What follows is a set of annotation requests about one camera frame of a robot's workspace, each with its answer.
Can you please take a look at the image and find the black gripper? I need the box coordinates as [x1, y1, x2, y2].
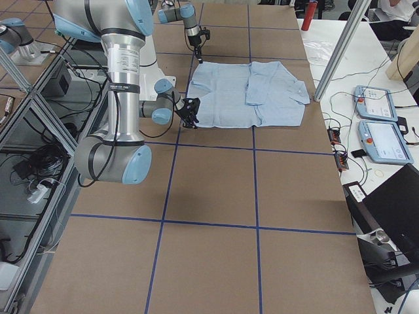
[187, 27, 210, 63]
[175, 97, 200, 129]

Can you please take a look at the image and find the light blue button shirt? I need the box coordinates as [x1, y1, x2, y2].
[187, 61, 310, 128]

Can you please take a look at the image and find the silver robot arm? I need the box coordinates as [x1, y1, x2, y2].
[158, 1, 211, 63]
[54, 1, 200, 184]

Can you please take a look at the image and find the brown paper table cover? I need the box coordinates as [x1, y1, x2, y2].
[31, 0, 378, 314]

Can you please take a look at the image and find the clear plastic bag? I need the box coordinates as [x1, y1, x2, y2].
[302, 39, 335, 66]

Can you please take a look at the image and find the red cylinder bottle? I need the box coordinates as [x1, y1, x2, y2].
[301, 0, 318, 31]

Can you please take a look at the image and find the white power strip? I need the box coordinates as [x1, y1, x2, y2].
[27, 181, 54, 204]

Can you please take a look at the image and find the upper blue teach pendant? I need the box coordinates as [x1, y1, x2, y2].
[354, 85, 398, 122]

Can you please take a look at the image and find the blue teach pendant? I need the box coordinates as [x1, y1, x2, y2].
[358, 120, 414, 165]
[354, 85, 398, 122]

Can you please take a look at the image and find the lower blue teach pendant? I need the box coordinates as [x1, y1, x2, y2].
[358, 120, 414, 165]

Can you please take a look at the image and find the seated person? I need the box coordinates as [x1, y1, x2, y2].
[370, 0, 416, 41]

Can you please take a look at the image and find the black laptop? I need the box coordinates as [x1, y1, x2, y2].
[343, 164, 418, 262]

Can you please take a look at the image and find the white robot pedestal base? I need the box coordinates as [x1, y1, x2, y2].
[139, 35, 176, 101]

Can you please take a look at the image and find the aluminium frame post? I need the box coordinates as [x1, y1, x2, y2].
[314, 0, 371, 101]

